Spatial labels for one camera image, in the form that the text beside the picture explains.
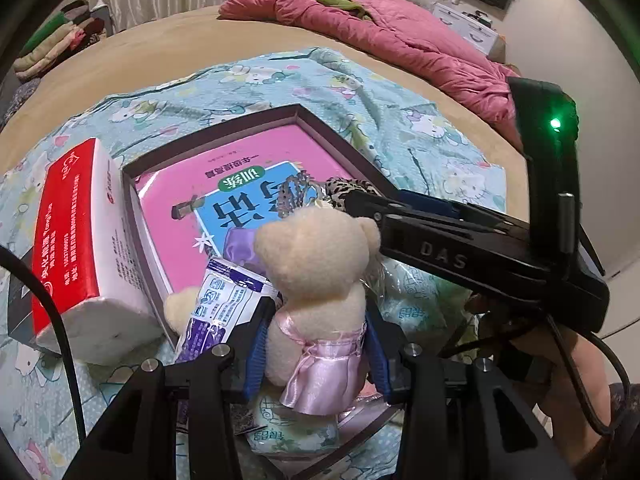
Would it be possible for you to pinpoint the person's right forearm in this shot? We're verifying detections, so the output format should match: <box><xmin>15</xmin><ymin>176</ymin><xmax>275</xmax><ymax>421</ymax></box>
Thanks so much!
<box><xmin>537</xmin><ymin>329</ymin><xmax>640</xmax><ymax>472</ymax></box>

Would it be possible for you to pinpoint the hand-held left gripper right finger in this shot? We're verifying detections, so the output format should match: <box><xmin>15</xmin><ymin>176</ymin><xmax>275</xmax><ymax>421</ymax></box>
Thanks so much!
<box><xmin>364</xmin><ymin>307</ymin><xmax>572</xmax><ymax>480</ymax></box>

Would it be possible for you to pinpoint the blue white pad packet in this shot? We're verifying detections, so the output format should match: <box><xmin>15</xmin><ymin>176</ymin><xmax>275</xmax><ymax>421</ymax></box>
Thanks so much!
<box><xmin>176</xmin><ymin>256</ymin><xmax>282</xmax><ymax>363</ymax></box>

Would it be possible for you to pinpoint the stack of folded clothes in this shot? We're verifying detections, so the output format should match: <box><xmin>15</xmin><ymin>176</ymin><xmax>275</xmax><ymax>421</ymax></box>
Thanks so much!
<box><xmin>12</xmin><ymin>0</ymin><xmax>109</xmax><ymax>82</ymax></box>

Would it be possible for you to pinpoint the pink quilt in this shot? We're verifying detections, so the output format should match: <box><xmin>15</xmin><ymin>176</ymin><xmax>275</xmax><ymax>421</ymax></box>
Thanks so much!
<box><xmin>217</xmin><ymin>0</ymin><xmax>527</xmax><ymax>152</ymax></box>

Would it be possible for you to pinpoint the cream plush bear pink dress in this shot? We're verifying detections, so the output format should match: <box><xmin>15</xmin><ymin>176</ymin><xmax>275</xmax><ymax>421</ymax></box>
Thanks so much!
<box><xmin>253</xmin><ymin>207</ymin><xmax>382</xmax><ymax>417</ymax></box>

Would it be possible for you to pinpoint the cartoon cat printed blanket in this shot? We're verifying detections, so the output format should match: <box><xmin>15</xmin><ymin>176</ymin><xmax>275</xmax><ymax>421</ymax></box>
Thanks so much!
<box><xmin>0</xmin><ymin>47</ymin><xmax>509</xmax><ymax>480</ymax></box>

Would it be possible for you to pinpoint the person's right hand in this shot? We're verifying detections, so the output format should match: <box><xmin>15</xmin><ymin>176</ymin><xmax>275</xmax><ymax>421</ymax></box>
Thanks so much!
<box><xmin>469</xmin><ymin>296</ymin><xmax>557</xmax><ymax>397</ymax></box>

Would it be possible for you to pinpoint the black cable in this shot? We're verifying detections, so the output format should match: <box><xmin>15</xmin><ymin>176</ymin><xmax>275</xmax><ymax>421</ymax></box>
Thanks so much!
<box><xmin>0</xmin><ymin>244</ymin><xmax>87</xmax><ymax>442</ymax></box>
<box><xmin>544</xmin><ymin>309</ymin><xmax>632</xmax><ymax>434</ymax></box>

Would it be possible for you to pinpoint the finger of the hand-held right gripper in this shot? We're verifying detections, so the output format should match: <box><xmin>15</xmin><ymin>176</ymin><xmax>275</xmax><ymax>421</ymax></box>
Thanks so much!
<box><xmin>343</xmin><ymin>191</ymin><xmax>501</xmax><ymax>242</ymax></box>
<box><xmin>397</xmin><ymin>188</ymin><xmax>532</xmax><ymax>234</ymax></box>

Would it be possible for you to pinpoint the green floral tissue pack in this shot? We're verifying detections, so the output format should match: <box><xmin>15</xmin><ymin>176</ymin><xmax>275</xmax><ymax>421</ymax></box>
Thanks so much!
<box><xmin>378</xmin><ymin>254</ymin><xmax>472</xmax><ymax>352</ymax></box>
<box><xmin>249</xmin><ymin>389</ymin><xmax>347</xmax><ymax>457</ymax></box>

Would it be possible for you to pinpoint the beige bed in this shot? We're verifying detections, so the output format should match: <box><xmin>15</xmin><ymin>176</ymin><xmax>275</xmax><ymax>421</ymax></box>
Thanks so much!
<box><xmin>0</xmin><ymin>4</ymin><xmax>532</xmax><ymax>223</ymax></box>

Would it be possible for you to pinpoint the white drawer cabinet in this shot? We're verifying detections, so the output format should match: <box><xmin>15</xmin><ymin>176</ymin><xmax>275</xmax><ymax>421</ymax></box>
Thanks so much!
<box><xmin>432</xmin><ymin>2</ymin><xmax>502</xmax><ymax>57</ymax></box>

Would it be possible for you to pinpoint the red tissue pack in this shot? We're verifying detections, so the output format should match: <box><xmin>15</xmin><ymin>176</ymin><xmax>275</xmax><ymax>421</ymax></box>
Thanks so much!
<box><xmin>30</xmin><ymin>138</ymin><xmax>164</xmax><ymax>367</ymax></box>

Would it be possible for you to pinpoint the pink book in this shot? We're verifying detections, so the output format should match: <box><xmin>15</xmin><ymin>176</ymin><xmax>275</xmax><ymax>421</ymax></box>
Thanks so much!
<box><xmin>121</xmin><ymin>103</ymin><xmax>419</xmax><ymax>480</ymax></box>
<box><xmin>134</xmin><ymin>124</ymin><xmax>372</xmax><ymax>297</ymax></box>

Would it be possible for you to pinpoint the dark floral cloth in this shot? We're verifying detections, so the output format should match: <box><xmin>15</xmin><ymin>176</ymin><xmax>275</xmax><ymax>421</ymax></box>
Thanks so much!
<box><xmin>0</xmin><ymin>77</ymin><xmax>42</xmax><ymax>127</ymax></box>

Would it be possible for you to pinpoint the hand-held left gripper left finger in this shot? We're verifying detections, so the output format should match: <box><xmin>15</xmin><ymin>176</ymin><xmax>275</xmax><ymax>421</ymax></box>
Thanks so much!
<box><xmin>64</xmin><ymin>302</ymin><xmax>276</xmax><ymax>480</ymax></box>

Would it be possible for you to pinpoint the leopard print cloth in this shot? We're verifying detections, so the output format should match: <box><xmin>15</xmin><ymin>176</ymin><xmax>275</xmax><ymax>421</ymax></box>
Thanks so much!
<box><xmin>324</xmin><ymin>177</ymin><xmax>382</xmax><ymax>217</ymax></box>

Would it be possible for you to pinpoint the dark blue box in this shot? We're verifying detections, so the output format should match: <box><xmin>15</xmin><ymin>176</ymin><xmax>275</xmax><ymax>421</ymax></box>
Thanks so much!
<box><xmin>0</xmin><ymin>279</ymin><xmax>39</xmax><ymax>347</ymax></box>

